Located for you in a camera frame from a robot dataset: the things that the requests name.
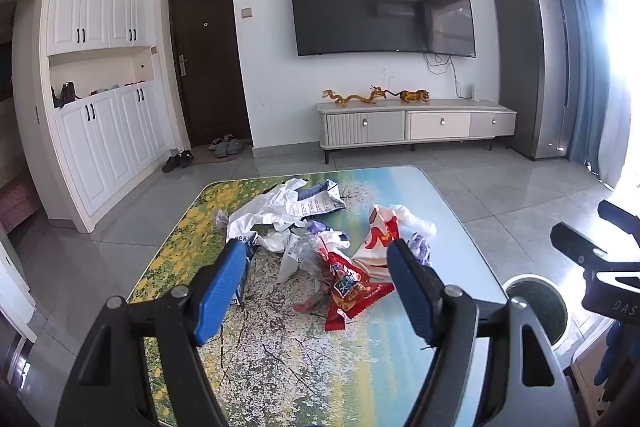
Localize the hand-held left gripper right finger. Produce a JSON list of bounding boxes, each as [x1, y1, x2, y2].
[[387, 238, 591, 427]]

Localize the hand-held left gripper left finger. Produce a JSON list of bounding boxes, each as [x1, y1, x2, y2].
[[55, 238, 251, 427]]

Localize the brown doormat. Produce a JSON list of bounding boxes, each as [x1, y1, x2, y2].
[[190, 142, 251, 164]]

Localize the dark brown door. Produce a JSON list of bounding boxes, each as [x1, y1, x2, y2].
[[167, 0, 252, 150]]

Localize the white and blue carton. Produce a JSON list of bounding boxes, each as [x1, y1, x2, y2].
[[227, 231, 261, 308]]

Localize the crumpled white tissue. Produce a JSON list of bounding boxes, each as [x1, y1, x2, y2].
[[260, 229, 297, 254]]

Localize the round trash bin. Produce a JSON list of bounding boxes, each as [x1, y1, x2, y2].
[[501, 274, 571, 358]]

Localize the purple wrapper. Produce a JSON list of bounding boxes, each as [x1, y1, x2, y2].
[[407, 232, 432, 268]]

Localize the blue and white snack packet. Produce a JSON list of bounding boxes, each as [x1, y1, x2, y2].
[[297, 179, 347, 221]]

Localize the black handbag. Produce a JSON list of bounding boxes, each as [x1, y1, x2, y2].
[[51, 82, 77, 109]]

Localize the red snack packet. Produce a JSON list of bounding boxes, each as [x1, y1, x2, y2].
[[320, 249, 396, 333]]

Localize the white cupboard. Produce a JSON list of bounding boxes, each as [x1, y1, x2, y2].
[[10, 0, 174, 234]]

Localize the grey refrigerator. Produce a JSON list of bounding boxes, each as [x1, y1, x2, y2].
[[491, 0, 571, 162]]

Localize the clear plastic bag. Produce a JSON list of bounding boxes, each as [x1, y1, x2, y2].
[[277, 231, 351, 284]]

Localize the red and white plastic bag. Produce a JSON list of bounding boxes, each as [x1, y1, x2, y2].
[[352, 203, 437, 281]]

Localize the grey and white television cabinet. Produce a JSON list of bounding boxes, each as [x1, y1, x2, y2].
[[315, 98, 517, 164]]

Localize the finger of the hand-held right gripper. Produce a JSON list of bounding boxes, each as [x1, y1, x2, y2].
[[597, 200, 640, 232], [550, 222, 608, 269]]

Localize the golden dragon figurine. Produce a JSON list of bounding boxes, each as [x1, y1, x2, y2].
[[322, 89, 369, 107], [367, 84, 401, 106]]

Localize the dark blue cloth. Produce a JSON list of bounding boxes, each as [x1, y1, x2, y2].
[[594, 321, 632, 389]]

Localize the black wall television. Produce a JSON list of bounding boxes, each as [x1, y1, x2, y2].
[[287, 0, 477, 58]]

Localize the blue curtain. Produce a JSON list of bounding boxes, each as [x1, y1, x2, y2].
[[532, 0, 622, 180]]

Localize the black television cable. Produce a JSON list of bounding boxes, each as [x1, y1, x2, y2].
[[422, 53, 464, 98]]

